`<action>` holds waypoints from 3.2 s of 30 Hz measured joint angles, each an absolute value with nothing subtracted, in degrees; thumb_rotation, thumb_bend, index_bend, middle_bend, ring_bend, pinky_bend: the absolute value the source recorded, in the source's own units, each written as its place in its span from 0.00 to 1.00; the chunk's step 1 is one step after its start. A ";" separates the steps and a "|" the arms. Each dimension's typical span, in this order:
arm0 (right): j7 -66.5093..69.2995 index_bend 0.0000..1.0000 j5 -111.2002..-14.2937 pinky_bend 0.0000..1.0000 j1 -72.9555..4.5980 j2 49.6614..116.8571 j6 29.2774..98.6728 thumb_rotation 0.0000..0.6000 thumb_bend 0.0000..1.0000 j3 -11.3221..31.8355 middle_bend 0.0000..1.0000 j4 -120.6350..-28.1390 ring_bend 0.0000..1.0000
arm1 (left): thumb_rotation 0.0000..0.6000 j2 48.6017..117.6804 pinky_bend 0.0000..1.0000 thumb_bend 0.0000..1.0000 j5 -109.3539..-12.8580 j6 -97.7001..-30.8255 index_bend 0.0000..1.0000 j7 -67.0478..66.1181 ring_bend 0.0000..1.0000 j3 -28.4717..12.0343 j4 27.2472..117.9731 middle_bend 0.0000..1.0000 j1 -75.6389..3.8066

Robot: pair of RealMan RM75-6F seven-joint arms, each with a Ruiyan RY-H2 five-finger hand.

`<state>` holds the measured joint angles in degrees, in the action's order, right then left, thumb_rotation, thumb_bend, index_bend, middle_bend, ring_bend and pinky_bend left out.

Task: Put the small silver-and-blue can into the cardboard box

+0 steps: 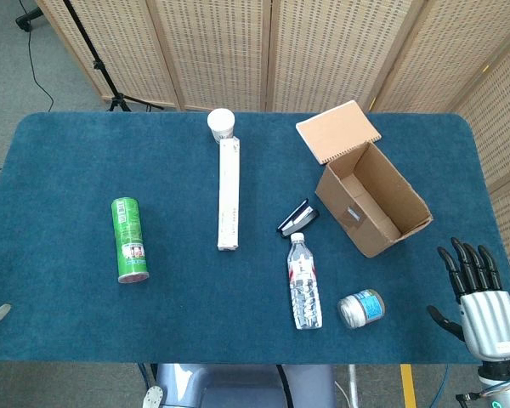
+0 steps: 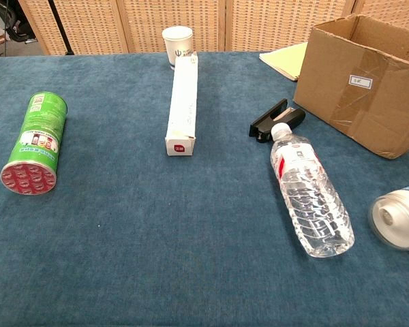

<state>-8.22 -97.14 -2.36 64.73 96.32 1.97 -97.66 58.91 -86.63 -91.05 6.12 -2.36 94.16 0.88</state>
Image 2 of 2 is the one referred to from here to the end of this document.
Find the long white carton box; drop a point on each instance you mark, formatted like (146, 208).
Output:
(183, 105)

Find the brown cardboard box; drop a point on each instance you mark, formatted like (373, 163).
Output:
(361, 88)

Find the blue table cloth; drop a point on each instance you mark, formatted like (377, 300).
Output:
(156, 221)

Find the clear plastic water bottle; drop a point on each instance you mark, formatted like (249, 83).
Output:
(310, 194)

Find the white paper cup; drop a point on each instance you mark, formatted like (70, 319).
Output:
(177, 42)

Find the yellow paper folder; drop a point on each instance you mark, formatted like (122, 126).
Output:
(286, 61)

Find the woven folding screen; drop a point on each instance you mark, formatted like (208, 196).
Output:
(139, 20)

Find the green snack can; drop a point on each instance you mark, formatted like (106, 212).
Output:
(37, 136)

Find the white bottle with blue label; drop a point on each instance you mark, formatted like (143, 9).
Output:
(400, 218)

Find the black office chair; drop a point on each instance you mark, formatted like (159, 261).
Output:
(17, 24)

